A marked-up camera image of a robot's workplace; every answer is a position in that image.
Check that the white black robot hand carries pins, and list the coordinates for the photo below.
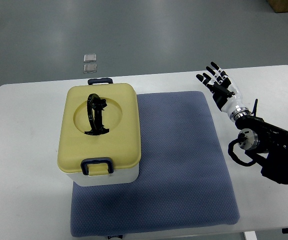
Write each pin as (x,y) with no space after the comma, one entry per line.
(225,92)

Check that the yellow box lid with handle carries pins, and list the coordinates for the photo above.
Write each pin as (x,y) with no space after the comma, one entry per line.
(100,130)

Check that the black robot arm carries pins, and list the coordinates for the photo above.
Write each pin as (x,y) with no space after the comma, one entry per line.
(259,142)

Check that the brown cardboard box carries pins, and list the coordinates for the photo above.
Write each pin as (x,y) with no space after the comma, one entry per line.
(279,6)

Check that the white storage box base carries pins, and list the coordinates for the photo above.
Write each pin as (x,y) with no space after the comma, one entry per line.
(119,176)

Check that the blue textured mat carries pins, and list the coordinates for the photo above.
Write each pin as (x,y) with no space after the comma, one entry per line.
(183,179)

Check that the lower silver floor plate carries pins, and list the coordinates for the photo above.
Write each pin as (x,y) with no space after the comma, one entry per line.
(90,68)

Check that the silver floor plate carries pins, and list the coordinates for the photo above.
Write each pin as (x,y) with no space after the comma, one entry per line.
(90,68)
(90,57)

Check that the upper silver floor plate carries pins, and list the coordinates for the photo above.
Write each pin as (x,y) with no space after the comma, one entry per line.
(90,57)

